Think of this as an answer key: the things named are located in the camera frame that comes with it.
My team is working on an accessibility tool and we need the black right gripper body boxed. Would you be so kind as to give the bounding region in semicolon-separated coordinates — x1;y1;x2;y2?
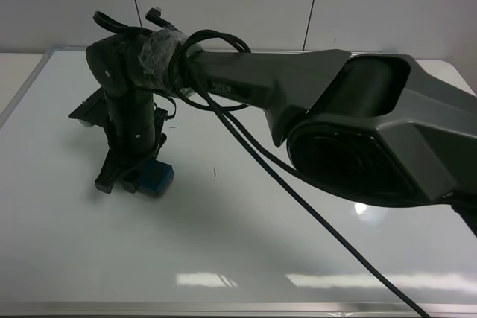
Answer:
103;90;162;158

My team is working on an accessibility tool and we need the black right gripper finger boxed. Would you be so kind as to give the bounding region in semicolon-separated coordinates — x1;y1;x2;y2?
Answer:
122;157;157;194
95;150;129;194

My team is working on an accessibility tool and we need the blue board eraser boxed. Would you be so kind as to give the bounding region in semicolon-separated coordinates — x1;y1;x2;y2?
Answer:
140;160;174;198

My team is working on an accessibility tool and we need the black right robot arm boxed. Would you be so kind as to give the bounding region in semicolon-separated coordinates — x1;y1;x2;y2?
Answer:
86;28;476;230

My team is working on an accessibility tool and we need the white aluminium-framed whiteboard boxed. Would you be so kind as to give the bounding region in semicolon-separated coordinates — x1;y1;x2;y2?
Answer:
0;46;477;318

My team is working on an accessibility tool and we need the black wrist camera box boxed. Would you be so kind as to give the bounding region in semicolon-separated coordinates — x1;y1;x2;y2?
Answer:
68;88;109;128

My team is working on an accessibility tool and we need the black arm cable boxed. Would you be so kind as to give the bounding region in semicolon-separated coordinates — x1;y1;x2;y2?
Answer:
92;7;433;318

